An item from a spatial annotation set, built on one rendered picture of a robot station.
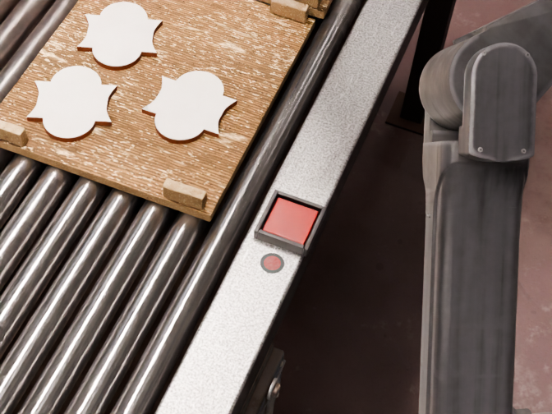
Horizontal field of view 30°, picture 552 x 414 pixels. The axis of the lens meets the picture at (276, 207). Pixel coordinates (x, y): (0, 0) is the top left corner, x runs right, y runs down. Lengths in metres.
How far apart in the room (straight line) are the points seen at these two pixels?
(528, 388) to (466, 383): 1.73
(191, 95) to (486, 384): 0.91
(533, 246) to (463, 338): 1.95
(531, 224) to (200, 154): 1.35
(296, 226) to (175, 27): 0.40
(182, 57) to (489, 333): 0.98
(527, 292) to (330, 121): 1.12
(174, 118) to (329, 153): 0.22
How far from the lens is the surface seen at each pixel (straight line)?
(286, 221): 1.37
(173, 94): 1.49
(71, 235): 1.39
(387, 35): 1.64
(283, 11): 1.61
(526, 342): 2.44
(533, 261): 2.57
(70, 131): 1.45
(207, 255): 1.35
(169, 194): 1.37
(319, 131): 1.49
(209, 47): 1.57
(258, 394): 1.35
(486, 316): 0.65
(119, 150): 1.44
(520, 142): 0.62
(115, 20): 1.60
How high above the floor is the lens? 2.04
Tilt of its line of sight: 54 degrees down
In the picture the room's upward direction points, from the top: 6 degrees clockwise
